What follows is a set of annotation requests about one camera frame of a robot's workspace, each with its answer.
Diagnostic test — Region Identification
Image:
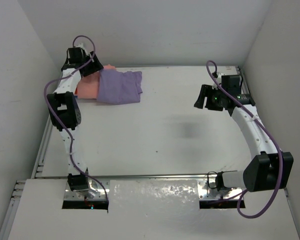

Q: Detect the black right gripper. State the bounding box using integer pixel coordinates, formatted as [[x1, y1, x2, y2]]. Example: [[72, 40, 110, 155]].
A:
[[194, 84, 227, 111]]

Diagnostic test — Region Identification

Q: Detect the purple t-shirt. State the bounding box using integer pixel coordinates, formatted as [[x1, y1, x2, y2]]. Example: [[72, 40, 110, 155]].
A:
[[96, 69, 143, 105]]

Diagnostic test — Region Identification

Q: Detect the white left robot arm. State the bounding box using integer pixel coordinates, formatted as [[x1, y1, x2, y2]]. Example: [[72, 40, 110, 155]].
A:
[[45, 44, 103, 194]]

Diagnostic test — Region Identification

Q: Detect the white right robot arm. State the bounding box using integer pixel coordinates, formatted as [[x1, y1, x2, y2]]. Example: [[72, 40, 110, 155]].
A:
[[194, 72, 294, 192]]

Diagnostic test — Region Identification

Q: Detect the folded pink t-shirt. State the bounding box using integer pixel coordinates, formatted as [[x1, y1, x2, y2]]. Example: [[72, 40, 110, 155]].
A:
[[76, 64, 117, 101]]

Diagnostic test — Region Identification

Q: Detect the white foam front cover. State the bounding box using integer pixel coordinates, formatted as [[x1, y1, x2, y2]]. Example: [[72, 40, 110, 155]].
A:
[[9, 179, 299, 240]]

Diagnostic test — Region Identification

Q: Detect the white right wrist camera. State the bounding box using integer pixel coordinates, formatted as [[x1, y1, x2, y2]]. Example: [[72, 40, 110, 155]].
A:
[[212, 72, 225, 90]]

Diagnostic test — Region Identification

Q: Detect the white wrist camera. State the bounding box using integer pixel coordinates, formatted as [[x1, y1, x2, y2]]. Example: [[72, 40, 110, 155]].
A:
[[75, 42, 86, 51], [212, 72, 225, 90]]

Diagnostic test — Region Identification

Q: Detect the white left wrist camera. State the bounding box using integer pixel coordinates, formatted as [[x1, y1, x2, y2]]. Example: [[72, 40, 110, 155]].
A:
[[75, 42, 86, 51]]

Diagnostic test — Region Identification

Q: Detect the aluminium right table rail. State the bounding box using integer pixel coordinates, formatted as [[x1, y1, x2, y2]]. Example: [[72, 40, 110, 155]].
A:
[[236, 66, 270, 156]]

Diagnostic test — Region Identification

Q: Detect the aluminium table rail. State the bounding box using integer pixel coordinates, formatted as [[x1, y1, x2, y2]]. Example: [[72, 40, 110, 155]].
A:
[[30, 114, 65, 179], [236, 66, 270, 156], [34, 172, 246, 181]]

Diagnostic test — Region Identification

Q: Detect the aluminium front table rail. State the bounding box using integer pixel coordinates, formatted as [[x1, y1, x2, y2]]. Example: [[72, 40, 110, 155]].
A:
[[34, 172, 246, 181]]

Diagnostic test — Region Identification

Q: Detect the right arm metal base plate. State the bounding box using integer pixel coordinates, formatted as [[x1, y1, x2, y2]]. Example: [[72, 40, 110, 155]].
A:
[[197, 180, 243, 201]]

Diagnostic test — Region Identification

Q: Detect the aluminium left table rail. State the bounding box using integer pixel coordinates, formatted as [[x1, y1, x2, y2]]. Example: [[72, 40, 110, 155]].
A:
[[30, 114, 65, 179]]

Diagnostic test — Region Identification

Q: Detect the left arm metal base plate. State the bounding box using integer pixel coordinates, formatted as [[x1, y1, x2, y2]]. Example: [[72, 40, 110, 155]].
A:
[[63, 179, 110, 201]]

